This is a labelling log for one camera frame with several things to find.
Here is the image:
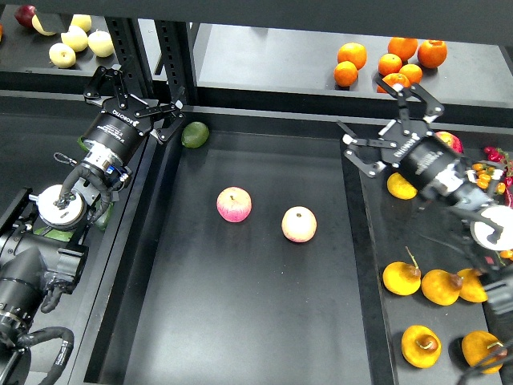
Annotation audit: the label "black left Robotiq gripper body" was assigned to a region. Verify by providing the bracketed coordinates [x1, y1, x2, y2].
[82, 94, 156, 165]

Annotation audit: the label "orange right lower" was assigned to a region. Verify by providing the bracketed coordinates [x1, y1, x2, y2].
[399, 63, 423, 83]

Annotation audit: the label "pale yellow pear middle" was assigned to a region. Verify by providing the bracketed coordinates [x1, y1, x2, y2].
[60, 25, 88, 52]

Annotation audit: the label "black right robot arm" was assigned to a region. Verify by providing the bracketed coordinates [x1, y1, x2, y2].
[340, 84, 512, 384]

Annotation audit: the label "orange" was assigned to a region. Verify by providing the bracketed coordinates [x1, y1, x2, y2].
[333, 61, 358, 87]
[378, 53, 402, 76]
[399, 63, 423, 83]
[375, 73, 411, 93]
[417, 39, 448, 69]
[337, 42, 367, 70]
[388, 37, 418, 62]

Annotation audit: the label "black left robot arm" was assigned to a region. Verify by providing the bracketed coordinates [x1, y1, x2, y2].
[1, 67, 184, 384]

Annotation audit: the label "dark red apple on shelf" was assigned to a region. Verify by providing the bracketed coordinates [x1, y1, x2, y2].
[14, 5, 36, 29]

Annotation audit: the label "pale yellow pear back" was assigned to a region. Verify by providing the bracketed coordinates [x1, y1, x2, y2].
[71, 14, 92, 33]

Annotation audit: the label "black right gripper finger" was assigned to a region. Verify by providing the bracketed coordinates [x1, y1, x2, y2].
[378, 82, 445, 135]
[336, 120, 396, 178]

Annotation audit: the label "orange top middle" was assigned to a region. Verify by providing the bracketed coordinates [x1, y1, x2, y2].
[388, 37, 418, 62]

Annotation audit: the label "pale yellow pink apple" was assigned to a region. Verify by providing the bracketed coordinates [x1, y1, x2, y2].
[281, 206, 317, 243]

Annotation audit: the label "green avocado left tray top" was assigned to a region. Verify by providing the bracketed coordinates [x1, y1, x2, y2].
[77, 137, 89, 152]

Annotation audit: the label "pale yellow pear half hidden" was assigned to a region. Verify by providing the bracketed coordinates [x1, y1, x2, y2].
[31, 14, 56, 36]

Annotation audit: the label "pale yellow pear front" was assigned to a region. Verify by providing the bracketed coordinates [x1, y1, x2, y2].
[48, 43, 76, 69]

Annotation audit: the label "pink red apple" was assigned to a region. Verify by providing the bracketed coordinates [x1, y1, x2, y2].
[216, 186, 252, 223]

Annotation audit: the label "green avocado at tray corner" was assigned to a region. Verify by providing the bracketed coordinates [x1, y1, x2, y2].
[181, 121, 210, 148]

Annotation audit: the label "orange top left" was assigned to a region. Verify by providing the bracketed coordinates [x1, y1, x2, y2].
[337, 42, 367, 70]

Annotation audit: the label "dark green avocado upright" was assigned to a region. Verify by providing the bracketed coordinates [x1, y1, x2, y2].
[95, 203, 114, 231]

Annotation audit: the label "red chili pepper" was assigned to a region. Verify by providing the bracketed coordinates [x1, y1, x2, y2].
[503, 188, 513, 209]

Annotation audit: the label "black left tray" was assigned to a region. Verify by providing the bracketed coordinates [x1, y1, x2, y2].
[1, 91, 158, 384]

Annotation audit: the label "orange front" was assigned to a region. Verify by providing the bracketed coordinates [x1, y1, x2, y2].
[375, 73, 411, 93]

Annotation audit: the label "orange top right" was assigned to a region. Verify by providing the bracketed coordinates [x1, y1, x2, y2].
[417, 39, 448, 69]

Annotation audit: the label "orange centre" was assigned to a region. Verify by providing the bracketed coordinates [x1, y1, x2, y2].
[378, 53, 402, 76]

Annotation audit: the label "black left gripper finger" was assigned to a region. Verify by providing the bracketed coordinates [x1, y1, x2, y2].
[134, 86, 185, 144]
[83, 56, 133, 110]

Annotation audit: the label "cherry tomato bunch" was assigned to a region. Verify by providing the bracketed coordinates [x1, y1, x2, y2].
[471, 146, 512, 196]
[496, 249, 513, 266]

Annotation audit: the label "black shelf upright posts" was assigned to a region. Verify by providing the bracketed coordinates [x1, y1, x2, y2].
[104, 16, 198, 105]

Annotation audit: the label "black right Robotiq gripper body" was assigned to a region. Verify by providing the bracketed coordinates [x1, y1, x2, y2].
[378, 120, 463, 197]

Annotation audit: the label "green avocado left tray upper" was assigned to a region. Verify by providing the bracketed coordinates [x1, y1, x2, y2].
[34, 227, 74, 242]

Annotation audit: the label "green avocado tray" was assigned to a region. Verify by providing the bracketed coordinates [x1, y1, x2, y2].
[77, 137, 89, 152]
[34, 227, 74, 242]

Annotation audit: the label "black centre tray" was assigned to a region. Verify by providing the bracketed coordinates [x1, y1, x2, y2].
[82, 107, 374, 384]

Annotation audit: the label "orange lower left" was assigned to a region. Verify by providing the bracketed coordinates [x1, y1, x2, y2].
[333, 61, 358, 87]

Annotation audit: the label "yellow pear beside arm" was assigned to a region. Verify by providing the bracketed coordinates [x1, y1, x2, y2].
[421, 269, 463, 306]

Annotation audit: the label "yellow pear right tray middle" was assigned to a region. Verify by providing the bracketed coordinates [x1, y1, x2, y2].
[382, 246, 422, 296]

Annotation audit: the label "black tray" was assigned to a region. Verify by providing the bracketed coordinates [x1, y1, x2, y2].
[82, 107, 374, 384]
[341, 158, 512, 384]
[1, 91, 158, 384]

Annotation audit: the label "black right tray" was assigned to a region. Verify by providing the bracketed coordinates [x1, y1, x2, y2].
[341, 158, 512, 384]

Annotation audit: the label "red apple right tray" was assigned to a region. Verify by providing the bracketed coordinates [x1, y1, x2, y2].
[435, 131, 464, 153]

